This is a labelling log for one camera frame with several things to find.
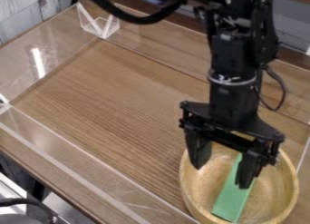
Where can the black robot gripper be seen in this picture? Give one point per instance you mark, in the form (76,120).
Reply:
(227,120)

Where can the green rectangular block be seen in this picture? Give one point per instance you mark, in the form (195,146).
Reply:
(231,200)

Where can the brown wooden bowl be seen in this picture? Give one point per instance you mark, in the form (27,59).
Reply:
(274,189)

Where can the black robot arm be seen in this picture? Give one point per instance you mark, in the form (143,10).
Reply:
(243,45)

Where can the black metal table frame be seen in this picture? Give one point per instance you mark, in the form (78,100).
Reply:
(27,200)

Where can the clear acrylic corner bracket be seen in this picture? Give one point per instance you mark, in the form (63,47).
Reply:
(102,27)

